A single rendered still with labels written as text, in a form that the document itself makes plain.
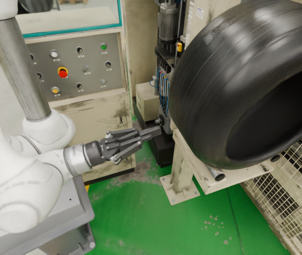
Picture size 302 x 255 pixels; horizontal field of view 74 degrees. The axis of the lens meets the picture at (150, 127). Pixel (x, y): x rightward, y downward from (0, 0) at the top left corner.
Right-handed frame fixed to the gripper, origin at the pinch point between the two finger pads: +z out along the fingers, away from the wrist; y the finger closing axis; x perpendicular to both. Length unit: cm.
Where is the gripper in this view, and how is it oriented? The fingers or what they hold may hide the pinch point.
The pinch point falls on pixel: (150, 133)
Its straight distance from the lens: 64.6
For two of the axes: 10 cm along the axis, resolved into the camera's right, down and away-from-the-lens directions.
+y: -3.3, -6.7, 6.6
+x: 1.3, 6.6, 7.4
